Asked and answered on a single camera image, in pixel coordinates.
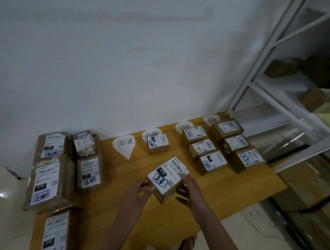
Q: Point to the brown box on shelf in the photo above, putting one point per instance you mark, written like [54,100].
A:
[283,68]
[313,99]

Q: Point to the person's right forearm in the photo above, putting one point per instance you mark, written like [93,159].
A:
[216,231]

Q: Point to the white teardrop paper sign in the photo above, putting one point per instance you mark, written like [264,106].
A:
[150,133]
[211,119]
[124,145]
[183,126]

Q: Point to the pale yellow package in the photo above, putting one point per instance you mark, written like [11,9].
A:
[324,114]

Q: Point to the person's right hand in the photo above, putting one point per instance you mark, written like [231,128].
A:
[192,195]

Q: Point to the large taped cardboard parcel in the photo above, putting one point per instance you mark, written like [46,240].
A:
[49,184]

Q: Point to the clear plastic wrapped bundle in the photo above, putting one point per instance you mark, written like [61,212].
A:
[278,143]

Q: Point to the person's left forearm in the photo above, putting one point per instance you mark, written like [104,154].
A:
[119,233]

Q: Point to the small labelled cardboard parcel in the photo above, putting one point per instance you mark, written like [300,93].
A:
[247,159]
[201,148]
[212,162]
[235,144]
[195,134]
[167,177]
[157,143]
[226,128]

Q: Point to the white metal shelf rack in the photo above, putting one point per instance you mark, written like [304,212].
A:
[281,103]

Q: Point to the person's left thumb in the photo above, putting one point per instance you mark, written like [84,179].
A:
[146,181]

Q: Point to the flat labelled cardboard parcel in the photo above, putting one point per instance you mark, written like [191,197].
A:
[51,146]

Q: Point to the person's right thumb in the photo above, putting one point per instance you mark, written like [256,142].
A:
[181,193]

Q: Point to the tall labelled cardboard parcel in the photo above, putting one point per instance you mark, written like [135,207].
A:
[90,172]

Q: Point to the person's left hand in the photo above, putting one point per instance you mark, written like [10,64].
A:
[134,201]

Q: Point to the small parcel with crumpled label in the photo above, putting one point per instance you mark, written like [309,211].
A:
[84,143]

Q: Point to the large cardboard box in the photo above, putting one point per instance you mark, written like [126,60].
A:
[304,185]

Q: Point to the long labelled cardboard parcel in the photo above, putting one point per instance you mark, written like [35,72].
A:
[58,231]

